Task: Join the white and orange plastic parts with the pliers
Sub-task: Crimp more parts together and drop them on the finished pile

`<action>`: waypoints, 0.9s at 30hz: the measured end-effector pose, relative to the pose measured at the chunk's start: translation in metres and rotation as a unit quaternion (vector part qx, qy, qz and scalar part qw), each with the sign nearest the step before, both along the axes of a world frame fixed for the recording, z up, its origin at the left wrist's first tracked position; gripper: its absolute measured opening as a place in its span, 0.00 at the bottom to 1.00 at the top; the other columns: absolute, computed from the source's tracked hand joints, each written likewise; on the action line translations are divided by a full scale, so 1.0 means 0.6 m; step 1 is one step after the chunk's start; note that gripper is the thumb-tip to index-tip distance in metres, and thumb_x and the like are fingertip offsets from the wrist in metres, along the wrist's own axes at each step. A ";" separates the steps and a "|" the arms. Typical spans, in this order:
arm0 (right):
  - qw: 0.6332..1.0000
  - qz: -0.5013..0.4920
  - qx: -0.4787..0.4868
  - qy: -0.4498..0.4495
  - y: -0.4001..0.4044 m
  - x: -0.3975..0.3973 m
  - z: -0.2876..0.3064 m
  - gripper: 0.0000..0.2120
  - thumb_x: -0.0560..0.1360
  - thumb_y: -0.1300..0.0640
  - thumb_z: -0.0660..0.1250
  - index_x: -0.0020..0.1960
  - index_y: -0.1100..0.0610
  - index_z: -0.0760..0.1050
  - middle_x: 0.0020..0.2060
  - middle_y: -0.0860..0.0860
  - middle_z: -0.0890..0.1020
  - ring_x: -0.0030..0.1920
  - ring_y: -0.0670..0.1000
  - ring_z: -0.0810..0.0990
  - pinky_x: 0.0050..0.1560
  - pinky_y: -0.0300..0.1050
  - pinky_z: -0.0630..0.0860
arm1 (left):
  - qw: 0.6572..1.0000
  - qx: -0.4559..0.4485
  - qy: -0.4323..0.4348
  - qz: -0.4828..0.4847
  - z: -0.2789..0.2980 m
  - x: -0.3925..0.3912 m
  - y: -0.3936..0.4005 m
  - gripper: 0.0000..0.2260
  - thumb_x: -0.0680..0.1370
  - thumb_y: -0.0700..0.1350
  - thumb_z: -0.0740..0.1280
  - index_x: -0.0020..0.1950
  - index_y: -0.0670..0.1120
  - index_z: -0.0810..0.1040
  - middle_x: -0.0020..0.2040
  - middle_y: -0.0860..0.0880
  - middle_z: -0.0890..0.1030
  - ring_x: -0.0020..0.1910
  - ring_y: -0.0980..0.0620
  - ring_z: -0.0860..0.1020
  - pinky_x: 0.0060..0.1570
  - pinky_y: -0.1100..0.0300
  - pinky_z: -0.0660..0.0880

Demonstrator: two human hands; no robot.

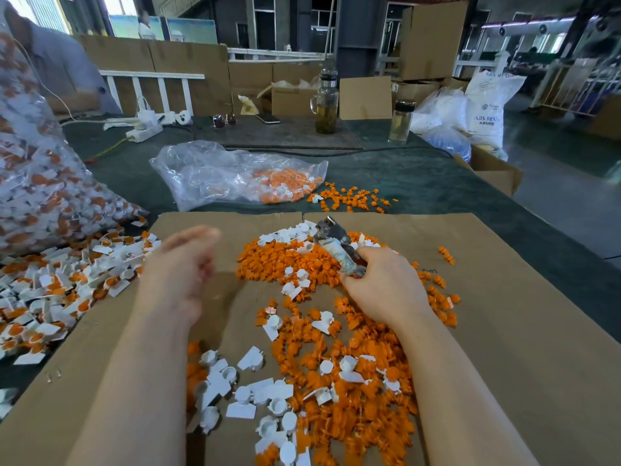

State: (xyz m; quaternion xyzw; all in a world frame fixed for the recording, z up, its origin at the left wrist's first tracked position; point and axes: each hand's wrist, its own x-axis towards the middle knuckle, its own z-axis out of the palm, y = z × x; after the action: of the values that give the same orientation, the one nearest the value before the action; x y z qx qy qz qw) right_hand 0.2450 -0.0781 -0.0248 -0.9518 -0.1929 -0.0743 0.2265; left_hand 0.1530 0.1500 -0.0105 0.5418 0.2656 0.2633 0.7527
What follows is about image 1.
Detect person's left forearm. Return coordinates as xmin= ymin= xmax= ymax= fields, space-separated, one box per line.
xmin=66 ymin=313 xmax=195 ymax=466

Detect dark steel pillar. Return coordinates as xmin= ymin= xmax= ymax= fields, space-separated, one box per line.
xmin=336 ymin=0 xmax=388 ymax=78

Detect flat brown cardboard panel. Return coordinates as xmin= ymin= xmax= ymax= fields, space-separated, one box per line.
xmin=340 ymin=75 xmax=394 ymax=120

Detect white metal rack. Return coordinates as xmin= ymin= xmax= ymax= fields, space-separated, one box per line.
xmin=532 ymin=53 xmax=621 ymax=115

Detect person's left hand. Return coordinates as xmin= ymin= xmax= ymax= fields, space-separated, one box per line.
xmin=134 ymin=225 xmax=223 ymax=326

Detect large clear bag of seals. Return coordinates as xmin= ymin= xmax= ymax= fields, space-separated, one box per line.
xmin=0 ymin=28 xmax=149 ymax=263

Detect silver red-handled pliers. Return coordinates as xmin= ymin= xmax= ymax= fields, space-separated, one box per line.
xmin=314 ymin=216 xmax=369 ymax=278

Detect pile of assembled white-orange parts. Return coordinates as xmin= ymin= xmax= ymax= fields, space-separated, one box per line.
xmin=0 ymin=218 xmax=164 ymax=423

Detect clear blue plastic bag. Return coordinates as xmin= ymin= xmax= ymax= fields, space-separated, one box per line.
xmin=410 ymin=87 xmax=475 ymax=162

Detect open brown cardboard box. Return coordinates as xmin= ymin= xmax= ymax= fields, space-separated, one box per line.
xmin=453 ymin=143 xmax=524 ymax=196

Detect glass bottle with black lid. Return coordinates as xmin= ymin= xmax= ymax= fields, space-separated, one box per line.
xmin=389 ymin=100 xmax=417 ymax=144

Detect white power strip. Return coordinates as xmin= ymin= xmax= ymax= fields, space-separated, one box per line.
xmin=103 ymin=109 xmax=193 ymax=144

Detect tall brown cardboard box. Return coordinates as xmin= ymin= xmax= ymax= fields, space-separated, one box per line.
xmin=398 ymin=1 xmax=469 ymax=82

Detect row of upright cardboard sheets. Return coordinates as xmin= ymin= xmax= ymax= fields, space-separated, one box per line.
xmin=78 ymin=36 xmax=329 ymax=117

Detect brown cardboard sheet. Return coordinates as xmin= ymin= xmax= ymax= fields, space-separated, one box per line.
xmin=0 ymin=211 xmax=306 ymax=466
xmin=300 ymin=210 xmax=621 ymax=466

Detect pile of orange and white parts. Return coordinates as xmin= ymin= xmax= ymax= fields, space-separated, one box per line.
xmin=184 ymin=220 xmax=463 ymax=466

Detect small clear plastic bag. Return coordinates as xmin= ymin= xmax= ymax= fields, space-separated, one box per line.
xmin=149 ymin=140 xmax=329 ymax=212

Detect glass tea jar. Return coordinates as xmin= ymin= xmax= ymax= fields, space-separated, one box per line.
xmin=311 ymin=71 xmax=341 ymax=135

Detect open cardboard box with paper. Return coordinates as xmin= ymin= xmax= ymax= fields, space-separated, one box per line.
xmin=256 ymin=78 xmax=324 ymax=117

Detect scatter of orange offcuts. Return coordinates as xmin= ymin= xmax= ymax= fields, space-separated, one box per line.
xmin=310 ymin=182 xmax=399 ymax=212

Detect person's right hand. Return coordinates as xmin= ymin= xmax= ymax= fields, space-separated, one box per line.
xmin=342 ymin=245 xmax=433 ymax=331

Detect person's right forearm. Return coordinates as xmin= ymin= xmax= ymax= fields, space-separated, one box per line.
xmin=393 ymin=313 xmax=541 ymax=466

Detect white woven sack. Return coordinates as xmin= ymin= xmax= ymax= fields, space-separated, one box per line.
xmin=466 ymin=48 xmax=527 ymax=159

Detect white railing frame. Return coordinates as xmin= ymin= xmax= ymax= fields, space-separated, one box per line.
xmin=99 ymin=71 xmax=207 ymax=117

